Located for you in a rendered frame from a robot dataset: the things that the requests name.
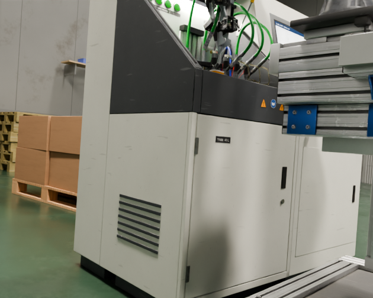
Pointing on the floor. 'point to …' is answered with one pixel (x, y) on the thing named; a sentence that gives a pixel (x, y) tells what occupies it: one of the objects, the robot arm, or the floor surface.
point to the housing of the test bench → (95, 135)
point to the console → (314, 177)
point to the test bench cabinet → (157, 206)
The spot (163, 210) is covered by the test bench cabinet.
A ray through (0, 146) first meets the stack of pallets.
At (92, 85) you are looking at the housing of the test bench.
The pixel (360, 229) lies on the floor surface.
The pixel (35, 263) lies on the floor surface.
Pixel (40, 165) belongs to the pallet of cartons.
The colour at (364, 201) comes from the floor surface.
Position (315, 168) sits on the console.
